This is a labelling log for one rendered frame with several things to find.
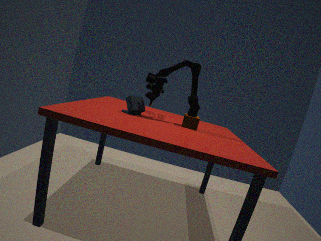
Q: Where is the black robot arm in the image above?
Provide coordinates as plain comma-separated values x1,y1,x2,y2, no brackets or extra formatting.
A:
146,60,202,117

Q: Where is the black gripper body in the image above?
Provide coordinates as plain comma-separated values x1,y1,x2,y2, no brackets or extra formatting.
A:
145,84,165,100

